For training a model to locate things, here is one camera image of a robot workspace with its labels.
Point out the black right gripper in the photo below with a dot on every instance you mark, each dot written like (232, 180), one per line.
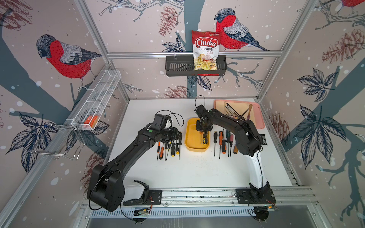
(206, 129)

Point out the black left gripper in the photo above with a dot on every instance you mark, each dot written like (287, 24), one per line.
(175, 134)

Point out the deli black yellow screwdriver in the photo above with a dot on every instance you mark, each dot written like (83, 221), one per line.
(215, 136)

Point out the slim orange precision screwdriver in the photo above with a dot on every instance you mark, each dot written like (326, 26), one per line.
(158, 150)

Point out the orange black large screwdriver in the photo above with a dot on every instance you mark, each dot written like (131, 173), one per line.
(220, 141)

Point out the yellow storage box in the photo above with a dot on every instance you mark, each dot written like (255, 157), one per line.
(193, 138)

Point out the green black screwdriver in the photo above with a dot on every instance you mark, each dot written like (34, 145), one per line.
(228, 140)

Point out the small orange black screwdriver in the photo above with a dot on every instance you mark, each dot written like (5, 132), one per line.
(223, 147)

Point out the fat black yellow screwdriver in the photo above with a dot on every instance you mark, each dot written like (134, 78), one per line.
(177, 150)

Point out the wooden handle black screwdriver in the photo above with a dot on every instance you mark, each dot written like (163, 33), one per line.
(235, 150)

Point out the black long screwdriver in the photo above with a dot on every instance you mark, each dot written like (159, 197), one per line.
(179, 145)

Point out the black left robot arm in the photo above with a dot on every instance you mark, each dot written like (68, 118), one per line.
(106, 185)

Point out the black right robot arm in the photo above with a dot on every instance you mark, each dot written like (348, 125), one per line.
(248, 142)

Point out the short black yellow screwdriver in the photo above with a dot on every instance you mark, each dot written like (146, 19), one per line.
(204, 139)

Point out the orange box in shelf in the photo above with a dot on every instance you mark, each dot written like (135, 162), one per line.
(91, 121)

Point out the beige tray liner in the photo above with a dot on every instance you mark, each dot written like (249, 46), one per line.
(234, 109)

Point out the pink tray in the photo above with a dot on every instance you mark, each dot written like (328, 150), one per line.
(258, 115)

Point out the Chuba cassava chips bag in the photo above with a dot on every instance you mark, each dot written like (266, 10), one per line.
(206, 47)

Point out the wooden handled knife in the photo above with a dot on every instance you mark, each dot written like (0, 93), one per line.
(249, 112)

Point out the black wall basket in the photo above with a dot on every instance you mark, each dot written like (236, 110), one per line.
(184, 66)

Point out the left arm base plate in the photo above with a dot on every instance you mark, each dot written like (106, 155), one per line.
(150, 197)

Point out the white wire wall shelf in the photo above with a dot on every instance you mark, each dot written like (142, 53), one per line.
(96, 102)

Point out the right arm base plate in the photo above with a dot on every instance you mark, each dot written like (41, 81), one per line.
(246, 196)

